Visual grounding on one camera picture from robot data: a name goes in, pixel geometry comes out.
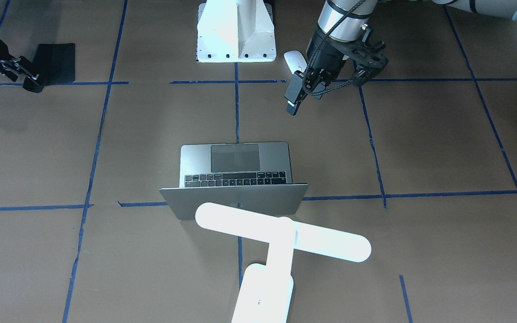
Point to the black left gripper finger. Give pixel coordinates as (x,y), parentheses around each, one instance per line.
(295,93)

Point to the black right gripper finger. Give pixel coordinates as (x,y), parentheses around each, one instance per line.
(25,67)

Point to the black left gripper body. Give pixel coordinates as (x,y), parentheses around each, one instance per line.
(329,53)

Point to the white computer mouse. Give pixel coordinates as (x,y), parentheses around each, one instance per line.
(295,61)

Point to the black mouse pad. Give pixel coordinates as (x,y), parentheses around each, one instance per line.
(55,64)

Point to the grey laptop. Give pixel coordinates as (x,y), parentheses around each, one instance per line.
(253,176)

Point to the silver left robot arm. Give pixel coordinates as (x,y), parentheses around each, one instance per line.
(454,60)

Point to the white desk lamp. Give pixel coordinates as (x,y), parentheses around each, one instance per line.
(266,290)

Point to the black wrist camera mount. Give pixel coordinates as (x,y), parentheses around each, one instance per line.
(369,58)

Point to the white pillar mount base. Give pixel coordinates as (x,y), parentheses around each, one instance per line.
(230,31)

